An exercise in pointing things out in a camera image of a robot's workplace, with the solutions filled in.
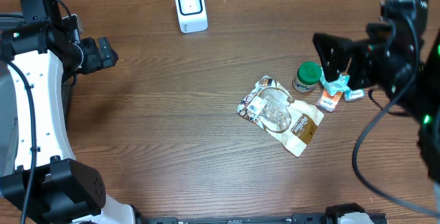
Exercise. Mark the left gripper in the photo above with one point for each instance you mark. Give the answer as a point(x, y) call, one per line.
point(97, 62)

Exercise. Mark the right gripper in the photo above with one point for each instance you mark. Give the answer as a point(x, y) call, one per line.
point(360, 68)

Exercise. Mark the teal tissue packet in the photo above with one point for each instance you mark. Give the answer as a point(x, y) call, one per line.
point(336, 86)

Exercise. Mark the green lid jar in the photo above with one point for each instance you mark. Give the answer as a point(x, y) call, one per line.
point(307, 77)

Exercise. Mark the green tissue packet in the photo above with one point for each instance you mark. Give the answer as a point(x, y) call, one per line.
point(353, 95)

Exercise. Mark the orange snack packet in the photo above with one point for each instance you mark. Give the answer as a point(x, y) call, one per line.
point(328, 102)

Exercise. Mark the beige paper pouch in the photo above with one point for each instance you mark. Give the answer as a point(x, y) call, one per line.
point(271, 107)

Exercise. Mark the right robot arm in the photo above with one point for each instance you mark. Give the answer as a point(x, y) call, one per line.
point(419, 97)

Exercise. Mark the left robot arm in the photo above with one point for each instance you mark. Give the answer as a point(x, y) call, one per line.
point(48, 184)

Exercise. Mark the white barcode scanner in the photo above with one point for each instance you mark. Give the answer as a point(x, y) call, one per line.
point(192, 15)

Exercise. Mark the grey plastic mesh basket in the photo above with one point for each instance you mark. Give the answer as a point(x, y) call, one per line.
point(9, 120)

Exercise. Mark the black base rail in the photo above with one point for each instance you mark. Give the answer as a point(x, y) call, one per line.
point(310, 218)

